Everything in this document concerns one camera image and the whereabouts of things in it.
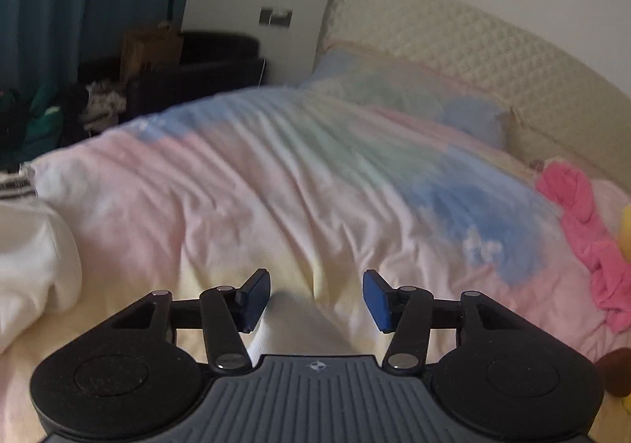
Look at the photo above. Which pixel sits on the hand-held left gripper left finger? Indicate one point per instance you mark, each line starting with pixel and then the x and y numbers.
pixel 256 301

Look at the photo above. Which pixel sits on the white garment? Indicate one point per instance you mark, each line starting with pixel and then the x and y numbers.
pixel 34 270

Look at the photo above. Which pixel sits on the metal wall switch plate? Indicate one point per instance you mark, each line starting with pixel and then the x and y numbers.
pixel 275 17

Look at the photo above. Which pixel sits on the black bedside cabinet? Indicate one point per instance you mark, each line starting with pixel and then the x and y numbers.
pixel 207 63

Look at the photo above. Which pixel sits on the black white striped cloth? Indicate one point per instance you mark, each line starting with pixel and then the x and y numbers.
pixel 15 186

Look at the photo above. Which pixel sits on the pink fluffy cloth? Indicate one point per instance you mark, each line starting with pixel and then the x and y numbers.
pixel 581 226

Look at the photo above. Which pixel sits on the green bag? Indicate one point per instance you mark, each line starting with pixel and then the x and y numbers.
pixel 43 122

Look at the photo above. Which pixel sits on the pastel tie-dye duvet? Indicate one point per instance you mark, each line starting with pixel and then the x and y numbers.
pixel 236 186

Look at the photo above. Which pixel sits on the cream quilted headboard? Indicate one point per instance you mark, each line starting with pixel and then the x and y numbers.
pixel 468 38

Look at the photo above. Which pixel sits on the pastel tie-dye pillow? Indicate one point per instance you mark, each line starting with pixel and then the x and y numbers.
pixel 394 83

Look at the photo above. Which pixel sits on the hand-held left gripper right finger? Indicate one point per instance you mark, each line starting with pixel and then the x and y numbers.
pixel 376 301

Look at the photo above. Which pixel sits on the brown paper bag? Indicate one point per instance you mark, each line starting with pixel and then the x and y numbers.
pixel 150 51

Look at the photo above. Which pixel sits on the brown plush toy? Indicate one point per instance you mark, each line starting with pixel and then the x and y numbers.
pixel 617 371

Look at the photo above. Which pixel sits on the yellow plush toy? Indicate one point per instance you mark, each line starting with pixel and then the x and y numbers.
pixel 625 236

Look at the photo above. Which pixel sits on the white and black clothes pile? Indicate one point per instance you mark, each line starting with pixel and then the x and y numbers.
pixel 102 102

